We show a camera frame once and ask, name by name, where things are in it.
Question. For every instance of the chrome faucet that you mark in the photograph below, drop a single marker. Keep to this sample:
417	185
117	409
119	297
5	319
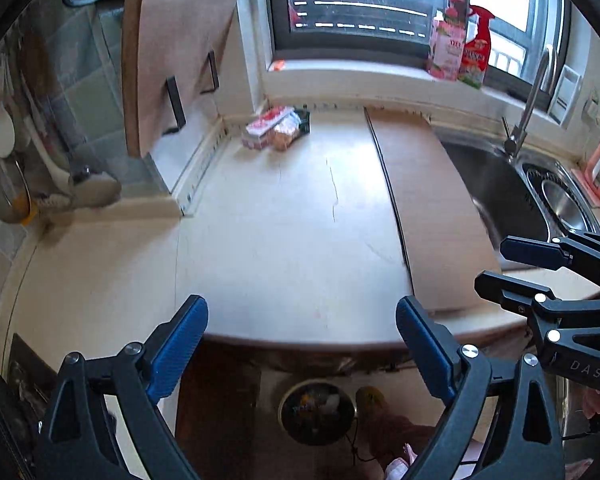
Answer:
514	139

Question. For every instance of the dark green packet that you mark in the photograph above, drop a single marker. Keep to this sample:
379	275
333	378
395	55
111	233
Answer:
304	117

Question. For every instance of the white rice paddle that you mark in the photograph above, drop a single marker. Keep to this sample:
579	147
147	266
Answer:
7	129

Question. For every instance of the black gas stove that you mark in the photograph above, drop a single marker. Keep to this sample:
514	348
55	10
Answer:
30	379

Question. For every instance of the window frame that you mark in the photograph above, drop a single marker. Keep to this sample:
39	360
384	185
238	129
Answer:
398	31

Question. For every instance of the beige crumpled carton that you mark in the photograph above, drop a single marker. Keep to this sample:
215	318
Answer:
285	132

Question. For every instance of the pink trouser legs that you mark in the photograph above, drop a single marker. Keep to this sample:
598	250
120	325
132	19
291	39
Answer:
394	440

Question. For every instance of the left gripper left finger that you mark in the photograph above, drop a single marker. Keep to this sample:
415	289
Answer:
78	436

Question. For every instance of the red spray bottle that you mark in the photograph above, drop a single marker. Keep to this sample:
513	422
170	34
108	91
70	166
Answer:
477	51

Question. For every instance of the pink detergent refill pouch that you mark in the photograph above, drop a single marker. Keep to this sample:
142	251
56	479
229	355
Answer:
447	41

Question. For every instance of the mesh strainer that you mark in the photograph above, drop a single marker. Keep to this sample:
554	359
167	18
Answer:
15	196

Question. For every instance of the stainless steel sink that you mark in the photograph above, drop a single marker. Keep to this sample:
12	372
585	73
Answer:
498	187

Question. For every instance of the round trash bin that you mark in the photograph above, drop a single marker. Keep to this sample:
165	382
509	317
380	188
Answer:
316	413

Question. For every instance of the steel sink strainer basin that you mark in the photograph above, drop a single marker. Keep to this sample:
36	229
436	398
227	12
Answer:
561	201

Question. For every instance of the wooden cutting board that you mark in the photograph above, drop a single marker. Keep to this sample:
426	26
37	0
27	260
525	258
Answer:
170	54

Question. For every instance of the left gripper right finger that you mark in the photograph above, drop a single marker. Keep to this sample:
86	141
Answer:
498	415

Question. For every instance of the brown cardboard sheet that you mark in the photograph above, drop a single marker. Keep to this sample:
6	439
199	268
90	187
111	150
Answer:
447	245

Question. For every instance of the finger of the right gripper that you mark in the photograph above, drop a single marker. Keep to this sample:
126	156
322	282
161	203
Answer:
535	253
516	295

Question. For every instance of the red strawberry milk carton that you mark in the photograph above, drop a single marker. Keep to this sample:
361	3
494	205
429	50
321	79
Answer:
257	134

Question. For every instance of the person's right hand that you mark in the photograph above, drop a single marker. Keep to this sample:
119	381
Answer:
590	403

